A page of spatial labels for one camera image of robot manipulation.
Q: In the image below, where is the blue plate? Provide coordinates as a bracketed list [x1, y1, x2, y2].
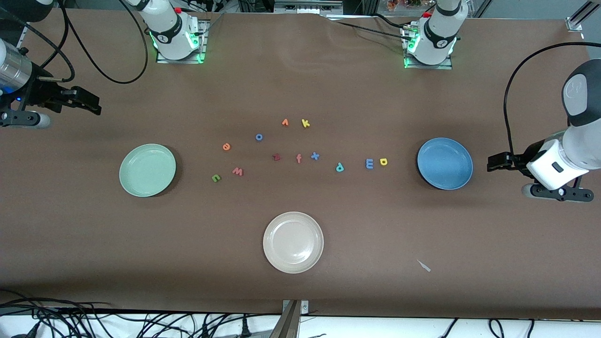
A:
[417, 137, 474, 191]

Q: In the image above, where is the light green plate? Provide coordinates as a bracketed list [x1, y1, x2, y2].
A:
[119, 143, 177, 198]

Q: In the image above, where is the black equipment box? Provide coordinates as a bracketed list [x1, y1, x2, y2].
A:
[237, 0, 275, 14]

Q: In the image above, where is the beige plate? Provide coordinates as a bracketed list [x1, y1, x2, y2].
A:
[262, 211, 324, 274]

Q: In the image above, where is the dark diagonal metal bar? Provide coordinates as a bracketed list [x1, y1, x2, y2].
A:
[269, 300, 301, 338]

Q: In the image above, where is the short black right arm cable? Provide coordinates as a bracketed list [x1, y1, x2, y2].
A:
[0, 9, 76, 83]

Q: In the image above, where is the long black left arm cable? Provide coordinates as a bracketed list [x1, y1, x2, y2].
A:
[504, 42, 601, 158]

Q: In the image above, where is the long black arm cable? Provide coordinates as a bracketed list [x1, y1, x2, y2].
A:
[59, 0, 149, 85]
[504, 42, 601, 158]

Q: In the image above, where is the long black right arm cable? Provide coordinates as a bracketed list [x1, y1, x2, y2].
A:
[59, 0, 149, 85]

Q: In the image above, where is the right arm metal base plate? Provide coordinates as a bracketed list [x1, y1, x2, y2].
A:
[156, 19, 208, 64]

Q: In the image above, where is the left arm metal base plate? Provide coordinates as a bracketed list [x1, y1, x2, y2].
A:
[404, 26, 454, 70]

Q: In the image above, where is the aluminium corner bracket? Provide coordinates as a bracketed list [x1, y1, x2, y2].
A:
[566, 0, 601, 32]

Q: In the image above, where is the black table cable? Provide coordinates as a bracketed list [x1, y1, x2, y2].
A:
[329, 19, 414, 40]
[371, 12, 410, 30]

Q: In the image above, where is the black cable connector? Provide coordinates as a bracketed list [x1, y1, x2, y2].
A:
[9, 323, 44, 338]

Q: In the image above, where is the aluminium extrusion rail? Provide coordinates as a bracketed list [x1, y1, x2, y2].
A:
[274, 0, 344, 15]

